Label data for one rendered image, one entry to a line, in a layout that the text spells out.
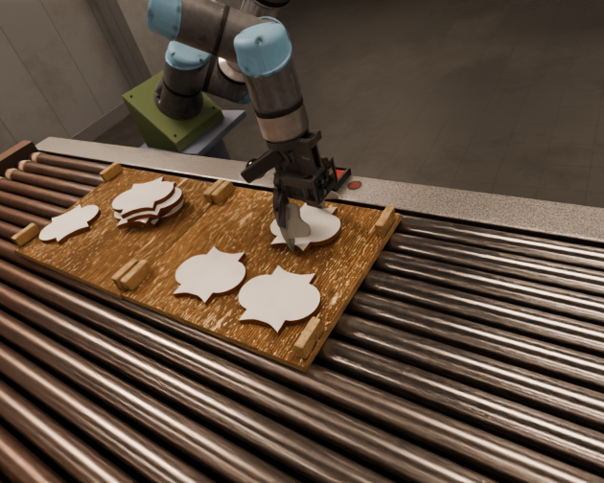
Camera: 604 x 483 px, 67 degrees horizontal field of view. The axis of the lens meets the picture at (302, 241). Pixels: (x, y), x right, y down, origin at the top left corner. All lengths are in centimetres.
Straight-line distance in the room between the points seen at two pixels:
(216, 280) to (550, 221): 57
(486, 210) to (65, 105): 396
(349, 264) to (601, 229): 40
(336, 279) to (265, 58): 35
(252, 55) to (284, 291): 36
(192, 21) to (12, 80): 358
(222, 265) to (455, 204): 44
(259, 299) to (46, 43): 387
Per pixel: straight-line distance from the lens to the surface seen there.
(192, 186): 114
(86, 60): 462
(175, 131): 150
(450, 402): 64
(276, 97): 67
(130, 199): 110
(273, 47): 66
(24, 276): 118
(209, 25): 75
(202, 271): 85
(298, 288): 74
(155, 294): 88
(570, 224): 86
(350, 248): 80
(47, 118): 438
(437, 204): 90
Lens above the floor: 147
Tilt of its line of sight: 39 degrees down
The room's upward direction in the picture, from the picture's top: 18 degrees counter-clockwise
